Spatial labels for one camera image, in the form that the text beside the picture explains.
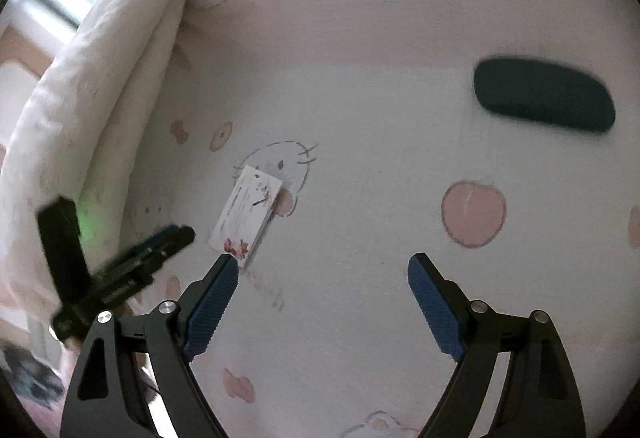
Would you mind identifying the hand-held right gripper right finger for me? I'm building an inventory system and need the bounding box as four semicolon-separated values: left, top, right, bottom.
407;253;587;438

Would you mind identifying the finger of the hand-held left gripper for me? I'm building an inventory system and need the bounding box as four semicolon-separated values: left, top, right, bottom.
100;226;176;276
115;226;197;284

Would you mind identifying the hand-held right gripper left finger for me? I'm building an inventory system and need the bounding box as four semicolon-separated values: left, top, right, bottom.
60;254;240;438

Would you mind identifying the white flower print notepad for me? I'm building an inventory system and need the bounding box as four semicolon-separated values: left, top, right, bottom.
210;165;282;269

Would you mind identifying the dark glasses case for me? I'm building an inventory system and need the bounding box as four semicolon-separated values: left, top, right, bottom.
472;58;617;134

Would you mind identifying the white quilt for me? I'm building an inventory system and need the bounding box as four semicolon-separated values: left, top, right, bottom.
0;0;193;324

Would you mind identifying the cat print pink blanket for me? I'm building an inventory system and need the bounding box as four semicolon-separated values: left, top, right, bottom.
115;0;640;438

